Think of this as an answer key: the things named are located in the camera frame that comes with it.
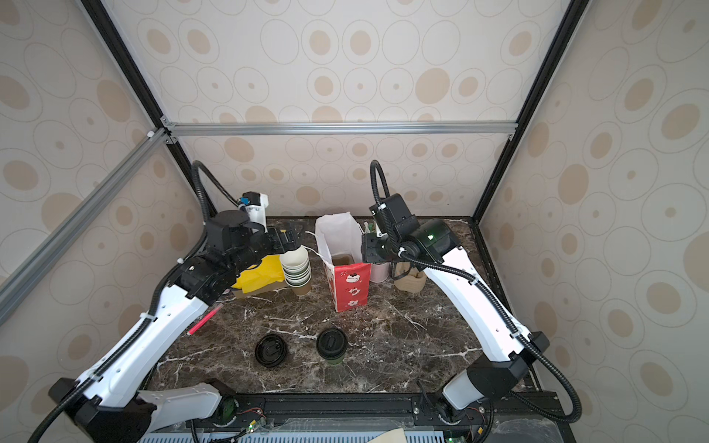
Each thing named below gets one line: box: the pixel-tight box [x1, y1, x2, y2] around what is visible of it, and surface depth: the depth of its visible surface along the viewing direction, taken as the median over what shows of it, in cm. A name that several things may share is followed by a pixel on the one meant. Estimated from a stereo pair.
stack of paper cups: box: [280, 244, 313, 297], surface depth 87 cm
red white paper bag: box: [314, 211, 372, 313], surface depth 86 cm
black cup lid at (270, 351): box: [254, 334, 288, 369], surface depth 82 cm
